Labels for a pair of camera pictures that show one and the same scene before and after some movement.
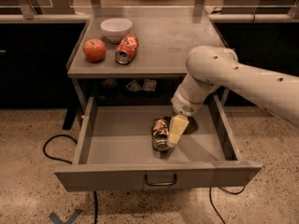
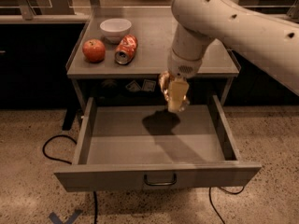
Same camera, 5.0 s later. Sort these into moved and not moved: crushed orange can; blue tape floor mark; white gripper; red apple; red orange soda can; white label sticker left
Moved: crushed orange can; white gripper
Not moved: blue tape floor mark; red apple; red orange soda can; white label sticker left
